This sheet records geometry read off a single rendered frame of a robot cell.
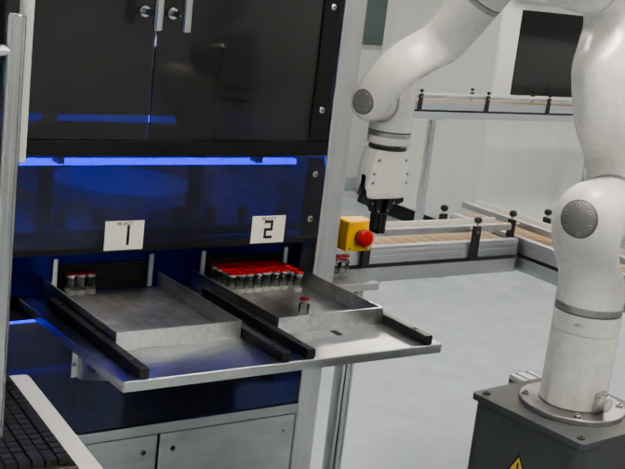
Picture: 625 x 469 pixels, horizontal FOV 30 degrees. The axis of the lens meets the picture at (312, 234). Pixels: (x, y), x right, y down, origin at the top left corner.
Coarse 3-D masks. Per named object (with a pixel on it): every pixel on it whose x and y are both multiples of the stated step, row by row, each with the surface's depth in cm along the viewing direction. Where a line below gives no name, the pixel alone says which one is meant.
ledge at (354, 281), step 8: (352, 272) 279; (336, 280) 270; (344, 280) 271; (352, 280) 272; (360, 280) 273; (368, 280) 273; (352, 288) 269; (360, 288) 270; (368, 288) 272; (376, 288) 273
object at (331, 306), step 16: (192, 272) 252; (304, 272) 262; (224, 288) 241; (304, 288) 259; (320, 288) 258; (336, 288) 253; (240, 304) 237; (256, 304) 232; (272, 304) 245; (288, 304) 246; (320, 304) 249; (336, 304) 250; (352, 304) 248; (368, 304) 244; (272, 320) 227; (288, 320) 227; (304, 320) 229; (320, 320) 232; (336, 320) 234; (352, 320) 237; (368, 320) 239
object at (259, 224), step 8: (256, 216) 248; (264, 216) 250; (272, 216) 251; (280, 216) 252; (256, 224) 249; (264, 224) 250; (280, 224) 252; (256, 232) 249; (272, 232) 252; (280, 232) 253; (256, 240) 250; (264, 240) 251; (272, 240) 252; (280, 240) 254
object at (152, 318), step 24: (48, 288) 231; (120, 288) 243; (144, 288) 245; (168, 288) 244; (96, 312) 227; (120, 312) 228; (144, 312) 230; (168, 312) 232; (192, 312) 234; (216, 312) 228; (120, 336) 207; (144, 336) 210; (168, 336) 212; (192, 336) 215; (216, 336) 218; (240, 336) 222
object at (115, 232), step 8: (112, 224) 229; (120, 224) 230; (128, 224) 231; (136, 224) 232; (112, 232) 230; (120, 232) 231; (136, 232) 233; (104, 240) 229; (112, 240) 230; (120, 240) 231; (136, 240) 233; (104, 248) 230; (112, 248) 231; (120, 248) 232; (128, 248) 233; (136, 248) 234
